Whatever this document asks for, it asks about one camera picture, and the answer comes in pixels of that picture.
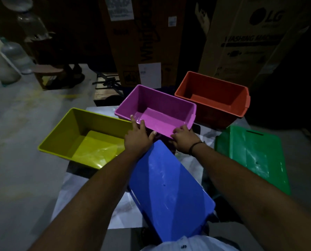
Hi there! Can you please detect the person's left hand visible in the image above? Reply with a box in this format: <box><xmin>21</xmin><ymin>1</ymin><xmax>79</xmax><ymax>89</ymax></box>
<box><xmin>124</xmin><ymin>115</ymin><xmax>157</xmax><ymax>157</ymax></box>

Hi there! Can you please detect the person's right hand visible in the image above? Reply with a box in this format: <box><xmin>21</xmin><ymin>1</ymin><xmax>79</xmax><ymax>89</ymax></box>
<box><xmin>170</xmin><ymin>124</ymin><xmax>201</xmax><ymax>155</ymax></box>

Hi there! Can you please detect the purple plastic bin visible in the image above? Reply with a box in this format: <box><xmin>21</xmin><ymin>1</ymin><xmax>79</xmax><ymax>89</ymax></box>
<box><xmin>114</xmin><ymin>84</ymin><xmax>197</xmax><ymax>139</ymax></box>

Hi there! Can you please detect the person's left forearm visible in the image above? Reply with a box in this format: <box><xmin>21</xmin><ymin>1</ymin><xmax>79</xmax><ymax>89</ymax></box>
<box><xmin>28</xmin><ymin>147</ymin><xmax>152</xmax><ymax>251</ymax></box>

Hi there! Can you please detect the person's right forearm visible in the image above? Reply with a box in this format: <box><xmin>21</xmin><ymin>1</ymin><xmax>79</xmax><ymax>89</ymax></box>
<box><xmin>191</xmin><ymin>143</ymin><xmax>311</xmax><ymax>251</ymax></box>

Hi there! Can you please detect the black wrist band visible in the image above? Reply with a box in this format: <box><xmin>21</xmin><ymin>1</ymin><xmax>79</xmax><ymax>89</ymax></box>
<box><xmin>188</xmin><ymin>141</ymin><xmax>205</xmax><ymax>156</ymax></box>

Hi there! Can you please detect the wooden pallet cart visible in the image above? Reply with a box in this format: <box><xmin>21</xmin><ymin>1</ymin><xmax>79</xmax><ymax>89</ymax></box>
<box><xmin>92</xmin><ymin>72</ymin><xmax>125</xmax><ymax>107</ymax></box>

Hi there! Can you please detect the orange plastic bin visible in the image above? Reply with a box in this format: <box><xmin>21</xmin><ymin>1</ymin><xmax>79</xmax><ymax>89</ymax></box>
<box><xmin>174</xmin><ymin>71</ymin><xmax>251</xmax><ymax>128</ymax></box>

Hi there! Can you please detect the yellow plastic bin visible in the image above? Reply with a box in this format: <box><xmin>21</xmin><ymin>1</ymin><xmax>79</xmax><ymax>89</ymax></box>
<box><xmin>37</xmin><ymin>108</ymin><xmax>134</xmax><ymax>170</ymax></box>

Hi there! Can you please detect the blue plastic bin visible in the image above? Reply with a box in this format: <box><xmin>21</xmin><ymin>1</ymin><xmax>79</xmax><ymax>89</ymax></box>
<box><xmin>127</xmin><ymin>140</ymin><xmax>216</xmax><ymax>242</ymax></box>

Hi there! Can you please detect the green plastic bin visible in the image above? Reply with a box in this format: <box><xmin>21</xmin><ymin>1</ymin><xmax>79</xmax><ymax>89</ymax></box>
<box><xmin>215</xmin><ymin>125</ymin><xmax>291</xmax><ymax>195</ymax></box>

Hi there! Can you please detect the tall brown cardboard box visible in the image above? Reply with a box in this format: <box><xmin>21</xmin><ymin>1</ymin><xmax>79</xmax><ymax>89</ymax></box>
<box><xmin>98</xmin><ymin>0</ymin><xmax>187</xmax><ymax>89</ymax></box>

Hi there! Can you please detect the small open cardboard box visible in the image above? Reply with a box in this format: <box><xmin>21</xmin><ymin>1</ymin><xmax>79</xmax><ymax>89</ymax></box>
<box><xmin>31</xmin><ymin>64</ymin><xmax>85</xmax><ymax>90</ymax></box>

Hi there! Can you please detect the person's white shirt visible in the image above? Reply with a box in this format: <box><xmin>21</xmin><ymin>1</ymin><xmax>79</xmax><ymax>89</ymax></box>
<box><xmin>141</xmin><ymin>235</ymin><xmax>239</xmax><ymax>251</ymax></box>

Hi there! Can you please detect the large cardboard appliance box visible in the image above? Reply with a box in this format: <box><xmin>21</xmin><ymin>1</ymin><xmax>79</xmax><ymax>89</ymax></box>
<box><xmin>195</xmin><ymin>0</ymin><xmax>311</xmax><ymax>88</ymax></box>

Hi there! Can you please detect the clear water jug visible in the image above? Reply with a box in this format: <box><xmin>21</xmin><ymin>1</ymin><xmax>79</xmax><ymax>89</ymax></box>
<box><xmin>0</xmin><ymin>0</ymin><xmax>34</xmax><ymax>12</ymax></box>
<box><xmin>0</xmin><ymin>51</ymin><xmax>22</xmax><ymax>86</ymax></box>
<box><xmin>0</xmin><ymin>37</ymin><xmax>36</xmax><ymax>75</ymax></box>
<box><xmin>17</xmin><ymin>12</ymin><xmax>53</xmax><ymax>43</ymax></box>

